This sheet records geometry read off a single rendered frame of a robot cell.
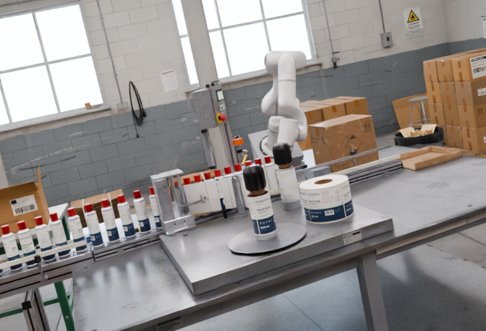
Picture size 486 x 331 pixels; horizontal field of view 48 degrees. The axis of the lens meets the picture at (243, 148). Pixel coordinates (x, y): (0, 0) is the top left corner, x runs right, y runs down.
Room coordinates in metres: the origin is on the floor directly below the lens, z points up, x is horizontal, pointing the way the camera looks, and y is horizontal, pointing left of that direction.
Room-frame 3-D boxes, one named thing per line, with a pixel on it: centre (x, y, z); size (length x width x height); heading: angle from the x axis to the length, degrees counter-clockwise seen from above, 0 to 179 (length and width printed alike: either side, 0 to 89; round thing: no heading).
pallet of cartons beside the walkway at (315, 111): (6.56, -0.97, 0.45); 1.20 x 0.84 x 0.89; 11
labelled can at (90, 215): (2.42, 0.74, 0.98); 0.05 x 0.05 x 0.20
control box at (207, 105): (2.70, 0.11, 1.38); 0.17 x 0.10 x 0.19; 162
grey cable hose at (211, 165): (2.70, 0.17, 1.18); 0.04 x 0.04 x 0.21
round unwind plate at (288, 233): (2.02, -0.02, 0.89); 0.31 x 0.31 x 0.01
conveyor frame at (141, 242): (2.65, -0.02, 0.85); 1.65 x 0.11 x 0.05; 107
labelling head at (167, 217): (2.44, 0.37, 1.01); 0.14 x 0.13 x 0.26; 107
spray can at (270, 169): (2.68, -0.11, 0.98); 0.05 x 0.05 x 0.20
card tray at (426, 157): (2.93, -0.97, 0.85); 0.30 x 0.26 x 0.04; 107
